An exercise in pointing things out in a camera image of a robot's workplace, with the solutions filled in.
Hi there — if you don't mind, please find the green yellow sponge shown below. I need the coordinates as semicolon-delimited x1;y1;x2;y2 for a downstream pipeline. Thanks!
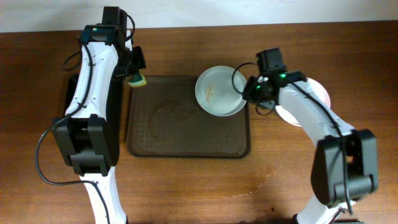
127;71;147;88

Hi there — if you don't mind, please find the pale green plate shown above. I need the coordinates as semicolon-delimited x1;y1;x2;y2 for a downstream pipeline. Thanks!
195;65;246;116

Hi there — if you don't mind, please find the white plate front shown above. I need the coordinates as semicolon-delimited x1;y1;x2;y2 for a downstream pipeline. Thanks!
275;78;331;127

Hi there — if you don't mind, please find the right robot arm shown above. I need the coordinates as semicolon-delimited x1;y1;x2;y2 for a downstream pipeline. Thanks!
243;71;378;223

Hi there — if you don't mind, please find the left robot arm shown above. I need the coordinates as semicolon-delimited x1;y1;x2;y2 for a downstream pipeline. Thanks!
52;24;147;223

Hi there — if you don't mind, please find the black tray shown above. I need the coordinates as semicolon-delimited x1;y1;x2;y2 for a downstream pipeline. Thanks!
64;74;79;112

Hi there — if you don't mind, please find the brown serving tray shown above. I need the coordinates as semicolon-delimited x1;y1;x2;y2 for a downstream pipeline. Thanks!
127;76;251;159

